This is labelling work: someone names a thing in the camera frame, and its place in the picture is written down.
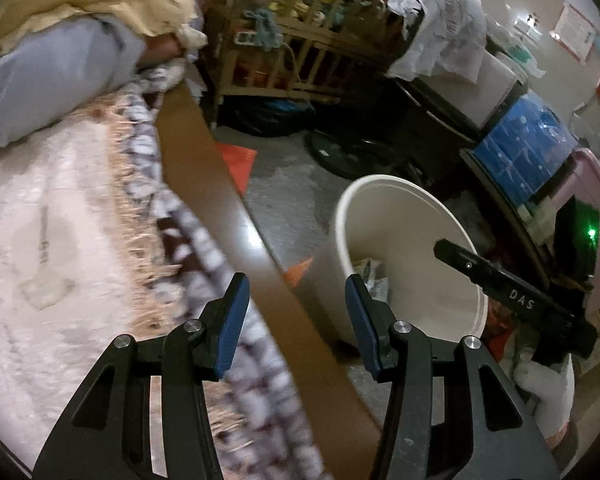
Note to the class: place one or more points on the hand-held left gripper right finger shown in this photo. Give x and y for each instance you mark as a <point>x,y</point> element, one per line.
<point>362,327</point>

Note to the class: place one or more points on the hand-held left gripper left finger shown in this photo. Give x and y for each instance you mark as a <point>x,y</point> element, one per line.
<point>232,332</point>

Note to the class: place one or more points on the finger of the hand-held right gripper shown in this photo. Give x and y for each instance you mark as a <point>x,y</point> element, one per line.
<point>460,259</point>

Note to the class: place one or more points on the white plastic bucket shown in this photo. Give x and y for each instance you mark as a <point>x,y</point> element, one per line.
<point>395,210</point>

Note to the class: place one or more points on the patterned fringed blanket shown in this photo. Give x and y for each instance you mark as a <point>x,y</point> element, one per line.
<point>260,360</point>

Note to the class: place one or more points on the small white lined bin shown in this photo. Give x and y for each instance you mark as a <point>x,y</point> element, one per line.
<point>545,385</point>

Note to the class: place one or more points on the orange scrap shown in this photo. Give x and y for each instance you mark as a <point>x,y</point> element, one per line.
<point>300,272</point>

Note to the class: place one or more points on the blue storage box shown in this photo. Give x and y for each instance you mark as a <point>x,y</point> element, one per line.
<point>520,150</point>

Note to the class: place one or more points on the black round fan base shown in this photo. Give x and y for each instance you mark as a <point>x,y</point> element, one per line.
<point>340,155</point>

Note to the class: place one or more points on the white box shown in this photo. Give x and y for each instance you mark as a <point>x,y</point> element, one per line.
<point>490,90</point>

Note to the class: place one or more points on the red paper sheet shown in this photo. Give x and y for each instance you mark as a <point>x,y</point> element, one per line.
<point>237,160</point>

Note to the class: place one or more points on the clear plastic piece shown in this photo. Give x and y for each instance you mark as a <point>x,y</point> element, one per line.
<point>45,291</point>

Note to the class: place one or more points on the black bag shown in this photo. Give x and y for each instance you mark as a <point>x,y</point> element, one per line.
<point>265,117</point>

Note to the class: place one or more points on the white crumpled cloth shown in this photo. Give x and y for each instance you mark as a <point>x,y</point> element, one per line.
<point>445,25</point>

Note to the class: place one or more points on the wooden crib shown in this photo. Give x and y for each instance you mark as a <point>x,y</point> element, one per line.
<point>300,35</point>

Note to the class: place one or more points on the grey pillow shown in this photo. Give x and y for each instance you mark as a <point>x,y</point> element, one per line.
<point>55,70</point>

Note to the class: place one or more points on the brown wooden bed frame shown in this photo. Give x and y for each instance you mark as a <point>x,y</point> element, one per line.
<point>195,160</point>

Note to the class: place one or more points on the wall poster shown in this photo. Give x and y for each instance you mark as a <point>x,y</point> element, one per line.
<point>575,30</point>

